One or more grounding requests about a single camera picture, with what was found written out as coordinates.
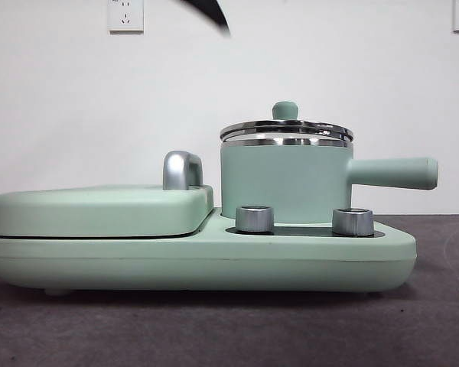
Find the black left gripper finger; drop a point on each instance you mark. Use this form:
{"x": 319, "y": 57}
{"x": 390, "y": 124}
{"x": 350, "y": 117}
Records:
{"x": 210, "y": 11}

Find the mint green steamer pot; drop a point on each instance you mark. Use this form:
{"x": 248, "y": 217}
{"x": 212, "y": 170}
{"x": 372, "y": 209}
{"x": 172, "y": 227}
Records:
{"x": 283, "y": 179}

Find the mint green breakfast machine base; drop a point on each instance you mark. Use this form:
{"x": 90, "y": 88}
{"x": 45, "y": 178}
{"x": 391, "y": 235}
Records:
{"x": 214, "y": 264}

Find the mint green grill lid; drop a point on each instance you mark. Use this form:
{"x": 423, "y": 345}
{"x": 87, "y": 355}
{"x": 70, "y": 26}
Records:
{"x": 99, "y": 210}

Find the glass pot lid green knob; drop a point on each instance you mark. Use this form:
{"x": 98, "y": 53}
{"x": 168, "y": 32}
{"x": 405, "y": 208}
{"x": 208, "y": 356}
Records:
{"x": 285, "y": 111}

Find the silver control knob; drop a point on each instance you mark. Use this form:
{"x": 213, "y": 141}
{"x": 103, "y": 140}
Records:
{"x": 254, "y": 219}
{"x": 352, "y": 222}

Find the black glossy control panel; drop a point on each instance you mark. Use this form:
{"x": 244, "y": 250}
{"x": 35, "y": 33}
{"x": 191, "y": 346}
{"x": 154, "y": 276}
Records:
{"x": 306, "y": 231}

